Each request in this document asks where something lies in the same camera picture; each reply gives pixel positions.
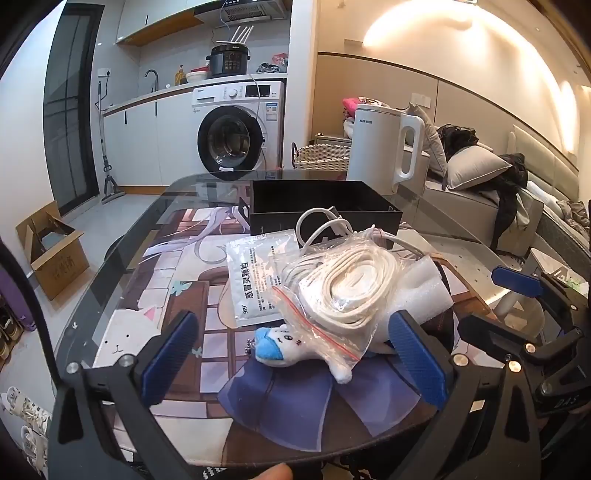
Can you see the black jacket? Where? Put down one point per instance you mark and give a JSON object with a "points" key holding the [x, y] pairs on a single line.
{"points": [[508, 184]]}

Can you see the black box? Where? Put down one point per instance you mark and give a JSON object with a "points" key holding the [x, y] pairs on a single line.
{"points": [[323, 198]]}

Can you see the black pressure cooker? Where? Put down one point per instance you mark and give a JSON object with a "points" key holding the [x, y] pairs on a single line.
{"points": [[228, 60]]}

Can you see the dark glass door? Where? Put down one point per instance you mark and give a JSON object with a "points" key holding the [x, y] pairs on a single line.
{"points": [[69, 115]]}

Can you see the wicker basket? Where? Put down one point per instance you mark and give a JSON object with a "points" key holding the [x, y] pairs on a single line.
{"points": [[323, 154]]}

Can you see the white medicine sachet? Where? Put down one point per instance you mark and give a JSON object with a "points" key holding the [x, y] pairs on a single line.
{"points": [[251, 286]]}

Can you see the white washing machine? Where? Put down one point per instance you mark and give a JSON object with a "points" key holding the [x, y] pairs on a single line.
{"points": [[231, 138]]}

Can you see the white base cabinet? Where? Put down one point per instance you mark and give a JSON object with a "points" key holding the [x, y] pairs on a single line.
{"points": [[138, 143]]}

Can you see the range hood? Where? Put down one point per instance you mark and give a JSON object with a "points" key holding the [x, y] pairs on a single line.
{"points": [[244, 9]]}

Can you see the black clothes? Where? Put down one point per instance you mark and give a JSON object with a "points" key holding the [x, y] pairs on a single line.
{"points": [[457, 136]]}

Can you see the white sneakers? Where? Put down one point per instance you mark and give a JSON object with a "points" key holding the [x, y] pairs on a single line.
{"points": [[27, 415]]}

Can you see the pink clothes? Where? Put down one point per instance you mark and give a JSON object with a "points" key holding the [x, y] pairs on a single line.
{"points": [[351, 104]]}

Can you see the grey side cabinet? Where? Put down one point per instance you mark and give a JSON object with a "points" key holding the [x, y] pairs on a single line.
{"points": [[330, 137]]}

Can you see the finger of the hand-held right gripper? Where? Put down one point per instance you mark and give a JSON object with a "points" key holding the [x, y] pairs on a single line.
{"points": [[489, 334], [512, 280]]}

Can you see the cardboard box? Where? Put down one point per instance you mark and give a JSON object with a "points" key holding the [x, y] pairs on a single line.
{"points": [[60, 272]]}

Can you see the wall switch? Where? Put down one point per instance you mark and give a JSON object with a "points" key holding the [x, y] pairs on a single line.
{"points": [[421, 100]]}

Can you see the pile of plastic bags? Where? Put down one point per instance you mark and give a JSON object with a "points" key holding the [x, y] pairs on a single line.
{"points": [[272, 64]]}

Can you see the grey sofa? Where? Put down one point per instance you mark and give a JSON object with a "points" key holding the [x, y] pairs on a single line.
{"points": [[461, 203]]}

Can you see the white router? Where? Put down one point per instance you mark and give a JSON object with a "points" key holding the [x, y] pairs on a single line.
{"points": [[241, 36]]}

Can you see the purple bag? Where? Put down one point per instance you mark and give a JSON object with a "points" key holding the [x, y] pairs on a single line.
{"points": [[14, 300]]}

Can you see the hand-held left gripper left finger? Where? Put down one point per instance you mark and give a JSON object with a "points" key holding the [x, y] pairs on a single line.
{"points": [[171, 355]]}

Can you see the wall cabinet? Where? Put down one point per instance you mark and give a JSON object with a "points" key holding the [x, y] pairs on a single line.
{"points": [[138, 18]]}

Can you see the black faucet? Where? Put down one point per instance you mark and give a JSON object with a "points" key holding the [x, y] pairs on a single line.
{"points": [[156, 81]]}

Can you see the white foam sheet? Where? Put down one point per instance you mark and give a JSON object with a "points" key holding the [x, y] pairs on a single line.
{"points": [[425, 290]]}

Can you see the flat mop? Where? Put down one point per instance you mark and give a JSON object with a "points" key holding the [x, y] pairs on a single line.
{"points": [[111, 184]]}

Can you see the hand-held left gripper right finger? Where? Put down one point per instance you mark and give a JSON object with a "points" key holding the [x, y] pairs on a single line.
{"points": [[415, 360]]}

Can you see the white electric kettle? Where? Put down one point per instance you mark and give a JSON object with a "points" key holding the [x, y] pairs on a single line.
{"points": [[374, 147]]}

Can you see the white and blue plush toy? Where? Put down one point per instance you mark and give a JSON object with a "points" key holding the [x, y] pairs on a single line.
{"points": [[295, 346]]}

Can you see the person's left hand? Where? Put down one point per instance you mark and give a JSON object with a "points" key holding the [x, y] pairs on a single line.
{"points": [[272, 471]]}

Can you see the printed desk mat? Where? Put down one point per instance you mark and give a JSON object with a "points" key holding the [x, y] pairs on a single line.
{"points": [[184, 295]]}

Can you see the pink and white bowl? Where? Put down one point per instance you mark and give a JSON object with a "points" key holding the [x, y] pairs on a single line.
{"points": [[196, 76]]}

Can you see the grey pillow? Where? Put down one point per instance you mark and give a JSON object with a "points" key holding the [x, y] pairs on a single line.
{"points": [[434, 143], [475, 168]]}

